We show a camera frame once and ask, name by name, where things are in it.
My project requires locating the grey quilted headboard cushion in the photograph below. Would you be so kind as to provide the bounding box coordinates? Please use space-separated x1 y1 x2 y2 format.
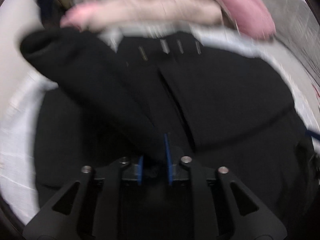
263 0 319 83

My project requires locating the white checked bed throw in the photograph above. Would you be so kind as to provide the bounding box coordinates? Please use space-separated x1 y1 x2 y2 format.
1 29 319 224

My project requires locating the beige pink duvet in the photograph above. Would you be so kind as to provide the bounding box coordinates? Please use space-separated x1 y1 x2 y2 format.
60 0 222 31

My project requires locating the pink velvet pillow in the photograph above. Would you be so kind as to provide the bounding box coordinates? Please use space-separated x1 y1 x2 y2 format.
218 0 276 40

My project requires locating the large black coat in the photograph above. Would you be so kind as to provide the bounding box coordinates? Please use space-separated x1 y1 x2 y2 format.
20 28 319 239

